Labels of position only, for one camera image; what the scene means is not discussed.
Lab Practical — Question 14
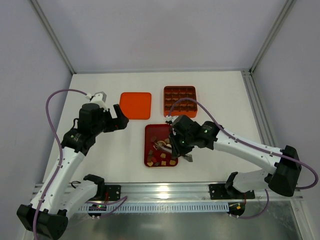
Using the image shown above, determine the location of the red lacquer tray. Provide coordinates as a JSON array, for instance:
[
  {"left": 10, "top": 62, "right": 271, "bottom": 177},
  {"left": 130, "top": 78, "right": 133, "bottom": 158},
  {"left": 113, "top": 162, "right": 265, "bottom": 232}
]
[{"left": 143, "top": 123, "right": 179, "bottom": 168}]

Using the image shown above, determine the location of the aluminium mounting rail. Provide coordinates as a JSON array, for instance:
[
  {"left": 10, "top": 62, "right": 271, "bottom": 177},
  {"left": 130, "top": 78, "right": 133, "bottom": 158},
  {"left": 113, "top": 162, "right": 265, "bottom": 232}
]
[{"left": 29, "top": 181, "right": 305, "bottom": 203}]

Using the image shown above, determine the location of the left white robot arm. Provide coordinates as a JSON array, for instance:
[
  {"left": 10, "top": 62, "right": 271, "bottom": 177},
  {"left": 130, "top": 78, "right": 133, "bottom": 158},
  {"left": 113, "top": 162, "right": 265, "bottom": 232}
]
[{"left": 16, "top": 103, "right": 129, "bottom": 240}]

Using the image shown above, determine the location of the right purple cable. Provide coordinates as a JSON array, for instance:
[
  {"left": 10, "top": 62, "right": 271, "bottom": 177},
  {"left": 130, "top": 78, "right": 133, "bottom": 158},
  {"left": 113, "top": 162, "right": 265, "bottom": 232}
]
[{"left": 166, "top": 98, "right": 313, "bottom": 221}]

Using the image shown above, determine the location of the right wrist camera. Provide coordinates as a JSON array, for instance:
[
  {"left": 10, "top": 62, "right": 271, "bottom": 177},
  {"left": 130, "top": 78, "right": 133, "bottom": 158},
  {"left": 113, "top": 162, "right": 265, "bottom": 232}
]
[{"left": 165, "top": 115, "right": 178, "bottom": 125}]

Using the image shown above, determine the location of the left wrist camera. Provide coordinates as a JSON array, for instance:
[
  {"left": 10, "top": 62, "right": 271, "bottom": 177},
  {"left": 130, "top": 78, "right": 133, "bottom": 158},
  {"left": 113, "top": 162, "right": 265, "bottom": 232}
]
[{"left": 89, "top": 91, "right": 107, "bottom": 106}]

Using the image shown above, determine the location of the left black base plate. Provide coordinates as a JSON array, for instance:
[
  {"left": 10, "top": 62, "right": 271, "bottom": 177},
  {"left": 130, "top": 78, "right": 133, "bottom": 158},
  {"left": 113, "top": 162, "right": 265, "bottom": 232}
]
[{"left": 100, "top": 184, "right": 122, "bottom": 202}]

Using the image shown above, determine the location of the slotted cable duct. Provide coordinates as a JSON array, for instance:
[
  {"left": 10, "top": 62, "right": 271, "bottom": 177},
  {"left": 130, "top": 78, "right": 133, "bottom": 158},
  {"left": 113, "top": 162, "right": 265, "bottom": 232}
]
[{"left": 77, "top": 201, "right": 229, "bottom": 214}]

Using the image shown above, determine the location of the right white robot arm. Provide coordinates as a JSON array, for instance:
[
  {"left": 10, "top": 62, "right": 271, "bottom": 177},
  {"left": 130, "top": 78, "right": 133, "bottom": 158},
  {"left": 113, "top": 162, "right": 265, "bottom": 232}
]
[{"left": 166, "top": 115, "right": 302, "bottom": 198}]

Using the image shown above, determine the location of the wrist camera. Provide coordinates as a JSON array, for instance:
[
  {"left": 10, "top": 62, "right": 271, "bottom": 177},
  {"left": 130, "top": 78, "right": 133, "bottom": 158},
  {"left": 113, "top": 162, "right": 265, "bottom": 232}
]
[
  {"left": 165, "top": 115, "right": 178, "bottom": 125},
  {"left": 89, "top": 91, "right": 107, "bottom": 106}
]

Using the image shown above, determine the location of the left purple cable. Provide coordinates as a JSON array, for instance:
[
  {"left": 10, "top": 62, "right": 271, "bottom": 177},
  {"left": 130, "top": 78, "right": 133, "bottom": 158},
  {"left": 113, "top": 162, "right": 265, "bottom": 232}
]
[{"left": 32, "top": 89, "right": 129, "bottom": 240}]

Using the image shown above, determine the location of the orange chocolate box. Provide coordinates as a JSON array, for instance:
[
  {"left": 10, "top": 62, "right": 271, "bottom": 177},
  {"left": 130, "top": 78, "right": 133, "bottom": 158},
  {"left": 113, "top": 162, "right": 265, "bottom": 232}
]
[{"left": 163, "top": 86, "right": 198, "bottom": 118}]

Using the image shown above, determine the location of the purple cable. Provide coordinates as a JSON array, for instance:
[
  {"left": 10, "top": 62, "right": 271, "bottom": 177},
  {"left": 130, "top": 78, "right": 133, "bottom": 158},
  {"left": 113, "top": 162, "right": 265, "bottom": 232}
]
[
  {"left": 166, "top": 98, "right": 313, "bottom": 221},
  {"left": 32, "top": 89, "right": 129, "bottom": 240}
]

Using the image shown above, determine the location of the orange box lid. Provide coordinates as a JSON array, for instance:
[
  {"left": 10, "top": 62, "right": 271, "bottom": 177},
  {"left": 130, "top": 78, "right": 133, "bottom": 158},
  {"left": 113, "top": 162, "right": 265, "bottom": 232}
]
[{"left": 119, "top": 92, "right": 152, "bottom": 120}]

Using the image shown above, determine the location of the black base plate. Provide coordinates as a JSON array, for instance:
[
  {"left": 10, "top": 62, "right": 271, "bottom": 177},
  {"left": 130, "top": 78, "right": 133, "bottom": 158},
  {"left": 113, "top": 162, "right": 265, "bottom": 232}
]
[
  {"left": 208, "top": 183, "right": 256, "bottom": 200},
  {"left": 100, "top": 184, "right": 122, "bottom": 202}
]

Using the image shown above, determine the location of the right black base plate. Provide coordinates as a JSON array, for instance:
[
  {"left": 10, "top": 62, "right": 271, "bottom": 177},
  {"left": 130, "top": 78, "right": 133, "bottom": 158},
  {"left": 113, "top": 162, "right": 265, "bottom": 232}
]
[{"left": 208, "top": 183, "right": 256, "bottom": 200}]

